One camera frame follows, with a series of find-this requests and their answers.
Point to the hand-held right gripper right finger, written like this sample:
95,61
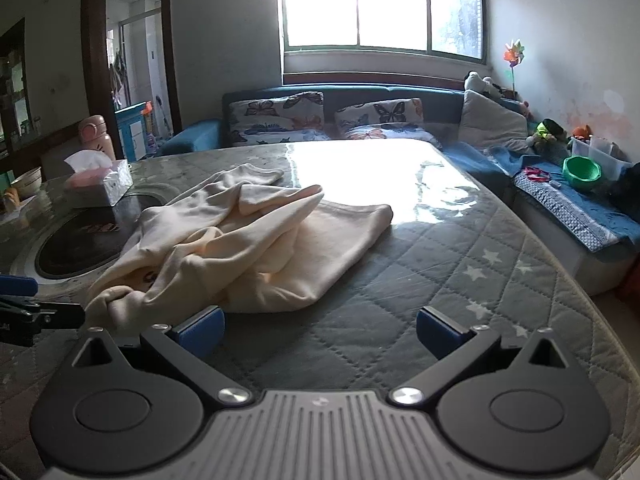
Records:
435,332

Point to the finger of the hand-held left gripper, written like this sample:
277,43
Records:
60,316
20,286

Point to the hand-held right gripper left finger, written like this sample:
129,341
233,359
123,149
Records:
200,332

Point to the cream garment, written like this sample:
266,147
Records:
280,260

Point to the round black cooktop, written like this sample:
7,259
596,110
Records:
75,245

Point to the grey quilted star table cover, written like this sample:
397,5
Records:
400,260

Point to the cream ceramic bowl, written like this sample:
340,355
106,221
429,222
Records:
27,180

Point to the white tissue box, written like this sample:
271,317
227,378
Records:
110,185

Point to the pink water bottle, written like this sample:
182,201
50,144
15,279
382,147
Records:
95,132

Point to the patterned blue blanket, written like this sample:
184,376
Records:
565,210

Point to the blue white cabinet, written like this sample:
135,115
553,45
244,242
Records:
132,135

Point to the blue sofa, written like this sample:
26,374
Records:
200,135

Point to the dark wooden shelf cabinet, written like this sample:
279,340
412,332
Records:
15,85

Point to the green plastic bowl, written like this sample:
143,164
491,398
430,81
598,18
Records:
575,175

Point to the small butterfly print pillow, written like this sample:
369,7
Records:
380,120

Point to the grey cushion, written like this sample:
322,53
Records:
490,120

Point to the large butterfly print pillow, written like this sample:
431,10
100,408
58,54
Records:
270,120

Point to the green yellow plush toy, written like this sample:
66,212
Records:
547,130

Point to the clear plastic tub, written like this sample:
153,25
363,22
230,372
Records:
580,147
615,165

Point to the dark bag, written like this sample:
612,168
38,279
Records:
627,190

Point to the small orange toy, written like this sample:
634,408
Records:
580,132

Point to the panda plush toy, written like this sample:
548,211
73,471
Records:
475,82

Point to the colourful pinwheel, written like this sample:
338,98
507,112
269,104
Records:
511,55

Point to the window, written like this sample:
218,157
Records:
390,5

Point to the dark wooden door frame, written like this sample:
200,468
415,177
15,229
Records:
92,60

